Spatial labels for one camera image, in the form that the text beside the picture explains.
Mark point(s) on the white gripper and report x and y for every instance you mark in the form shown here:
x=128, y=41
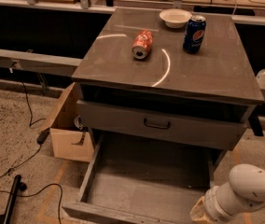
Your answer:
x=209, y=204

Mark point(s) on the grey drawer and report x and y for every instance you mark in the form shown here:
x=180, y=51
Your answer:
x=135, y=180
x=161, y=126

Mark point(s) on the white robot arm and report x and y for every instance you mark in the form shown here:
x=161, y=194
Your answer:
x=244, y=192

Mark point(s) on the grey top drawer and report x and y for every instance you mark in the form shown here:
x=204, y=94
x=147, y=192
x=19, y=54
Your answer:
x=161, y=126

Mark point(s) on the grey drawer cabinet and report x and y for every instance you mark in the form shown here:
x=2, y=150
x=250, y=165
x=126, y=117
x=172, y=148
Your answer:
x=216, y=83

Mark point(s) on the cardboard box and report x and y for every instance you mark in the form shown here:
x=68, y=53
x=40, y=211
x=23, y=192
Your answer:
x=68, y=142

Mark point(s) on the blue pepsi can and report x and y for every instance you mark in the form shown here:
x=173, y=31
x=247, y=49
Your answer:
x=194, y=34

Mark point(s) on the black stand base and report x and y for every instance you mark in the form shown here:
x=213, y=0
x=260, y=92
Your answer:
x=12, y=196

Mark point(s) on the orange soda can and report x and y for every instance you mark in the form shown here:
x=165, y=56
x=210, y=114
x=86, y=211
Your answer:
x=142, y=44

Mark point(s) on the white bowl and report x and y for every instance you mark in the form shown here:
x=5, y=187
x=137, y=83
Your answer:
x=175, y=18

